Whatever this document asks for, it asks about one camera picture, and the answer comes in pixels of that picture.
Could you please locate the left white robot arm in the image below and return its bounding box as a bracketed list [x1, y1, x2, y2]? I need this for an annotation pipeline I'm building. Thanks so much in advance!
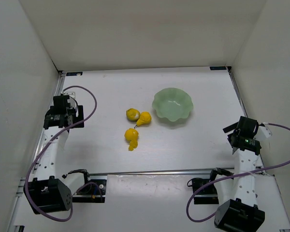
[24, 94, 88, 215]

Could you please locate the blue tape right corner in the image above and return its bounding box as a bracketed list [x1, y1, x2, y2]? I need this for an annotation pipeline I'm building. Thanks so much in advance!
[209, 66, 227, 71]

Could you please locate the yellow fake peeled fruit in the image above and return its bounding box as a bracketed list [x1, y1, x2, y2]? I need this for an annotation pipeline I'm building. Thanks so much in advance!
[124, 128, 139, 151]

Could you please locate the yellow fake lemon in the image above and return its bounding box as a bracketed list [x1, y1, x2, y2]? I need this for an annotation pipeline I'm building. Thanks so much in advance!
[126, 108, 141, 121]

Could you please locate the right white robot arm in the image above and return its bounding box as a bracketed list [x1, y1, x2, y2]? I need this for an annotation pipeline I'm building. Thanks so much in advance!
[213, 116, 265, 232]

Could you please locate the blue tape left corner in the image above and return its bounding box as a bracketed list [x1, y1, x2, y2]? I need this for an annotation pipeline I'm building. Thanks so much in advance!
[66, 72, 83, 76]

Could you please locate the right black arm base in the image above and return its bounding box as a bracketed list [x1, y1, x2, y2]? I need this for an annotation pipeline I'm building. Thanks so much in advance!
[187, 178, 218, 205]

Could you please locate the yellow fake pear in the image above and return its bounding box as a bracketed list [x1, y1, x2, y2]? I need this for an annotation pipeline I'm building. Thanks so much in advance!
[134, 112, 152, 128]

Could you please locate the blue tape corner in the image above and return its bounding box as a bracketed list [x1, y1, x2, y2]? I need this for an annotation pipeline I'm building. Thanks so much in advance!
[66, 72, 83, 76]
[209, 66, 227, 71]

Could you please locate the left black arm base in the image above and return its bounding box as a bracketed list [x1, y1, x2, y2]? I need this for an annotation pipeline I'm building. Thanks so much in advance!
[72, 174, 107, 203]

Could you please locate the aluminium rail front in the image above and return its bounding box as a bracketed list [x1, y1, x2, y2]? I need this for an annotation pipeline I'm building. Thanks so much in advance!
[89, 166, 266, 176]

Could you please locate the green glass fruit bowl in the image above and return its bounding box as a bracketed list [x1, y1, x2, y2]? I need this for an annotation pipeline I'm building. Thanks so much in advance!
[152, 87, 194, 122]

